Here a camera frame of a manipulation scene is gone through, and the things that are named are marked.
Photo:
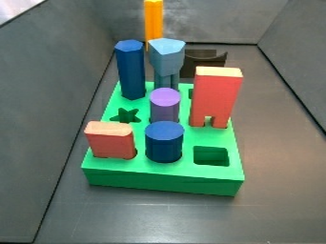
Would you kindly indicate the short red rounded block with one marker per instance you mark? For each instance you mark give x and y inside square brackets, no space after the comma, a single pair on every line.
[111,139]

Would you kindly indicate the green shape sorter board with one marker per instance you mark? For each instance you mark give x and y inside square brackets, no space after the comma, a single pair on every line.
[208,168]

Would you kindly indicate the purple cylinder block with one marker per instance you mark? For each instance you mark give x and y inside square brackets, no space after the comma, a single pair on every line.
[164,105]

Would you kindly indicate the orange star prism block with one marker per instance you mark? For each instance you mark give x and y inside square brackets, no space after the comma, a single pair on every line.
[152,19]

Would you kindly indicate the black curved block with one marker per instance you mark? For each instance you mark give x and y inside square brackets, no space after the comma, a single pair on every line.
[207,58]

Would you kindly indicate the tall red arch block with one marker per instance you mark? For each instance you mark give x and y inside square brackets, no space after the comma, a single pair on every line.
[216,85]

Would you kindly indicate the dark blue hexagonal prism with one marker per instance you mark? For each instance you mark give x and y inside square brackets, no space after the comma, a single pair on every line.
[129,55]

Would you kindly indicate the dark blue cylinder block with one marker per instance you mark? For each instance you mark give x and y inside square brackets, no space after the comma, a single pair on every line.
[163,141]

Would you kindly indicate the light blue pentagon block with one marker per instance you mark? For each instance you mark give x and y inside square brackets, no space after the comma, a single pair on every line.
[165,60]

